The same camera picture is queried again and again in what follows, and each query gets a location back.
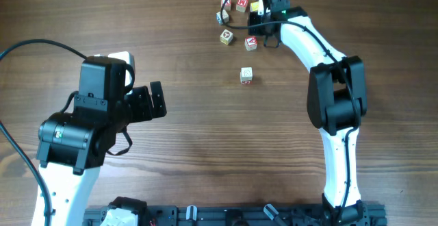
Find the red A block far left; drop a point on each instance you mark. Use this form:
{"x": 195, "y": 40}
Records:
{"x": 227, "y": 5}

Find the yellow top block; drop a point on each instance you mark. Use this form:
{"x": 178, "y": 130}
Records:
{"x": 254, "y": 6}

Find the plain white block front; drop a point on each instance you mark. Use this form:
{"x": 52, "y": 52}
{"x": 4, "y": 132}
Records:
{"x": 246, "y": 73}

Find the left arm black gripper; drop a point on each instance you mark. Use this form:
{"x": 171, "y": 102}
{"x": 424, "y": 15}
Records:
{"x": 141, "y": 95}

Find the white block red side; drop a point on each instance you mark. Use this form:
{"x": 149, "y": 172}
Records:
{"x": 245, "y": 82}

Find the red A block front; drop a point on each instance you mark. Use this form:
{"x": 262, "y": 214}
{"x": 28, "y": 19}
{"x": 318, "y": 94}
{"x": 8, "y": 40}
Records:
{"x": 250, "y": 43}

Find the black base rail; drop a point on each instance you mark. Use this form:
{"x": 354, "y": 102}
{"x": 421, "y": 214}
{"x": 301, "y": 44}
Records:
{"x": 310, "y": 214}

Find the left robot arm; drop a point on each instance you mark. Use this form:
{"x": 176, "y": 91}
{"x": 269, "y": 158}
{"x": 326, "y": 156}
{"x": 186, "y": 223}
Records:
{"x": 73, "y": 145}

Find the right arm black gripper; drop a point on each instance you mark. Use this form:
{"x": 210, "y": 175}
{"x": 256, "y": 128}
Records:
{"x": 252, "y": 19}

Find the blue side block left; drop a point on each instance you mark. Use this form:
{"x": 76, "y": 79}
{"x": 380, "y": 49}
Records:
{"x": 222, "y": 17}

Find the red a block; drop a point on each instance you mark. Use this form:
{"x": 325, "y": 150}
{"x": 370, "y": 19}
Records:
{"x": 250, "y": 43}
{"x": 227, "y": 5}

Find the soccer ball picture block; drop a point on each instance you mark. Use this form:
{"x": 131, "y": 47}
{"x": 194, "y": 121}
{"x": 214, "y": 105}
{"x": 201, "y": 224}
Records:
{"x": 226, "y": 37}

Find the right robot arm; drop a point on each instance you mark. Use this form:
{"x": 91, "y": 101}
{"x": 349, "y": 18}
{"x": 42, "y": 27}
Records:
{"x": 336, "y": 101}

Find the red M block left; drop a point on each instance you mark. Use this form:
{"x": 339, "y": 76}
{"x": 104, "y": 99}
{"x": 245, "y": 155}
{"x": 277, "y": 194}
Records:
{"x": 241, "y": 5}

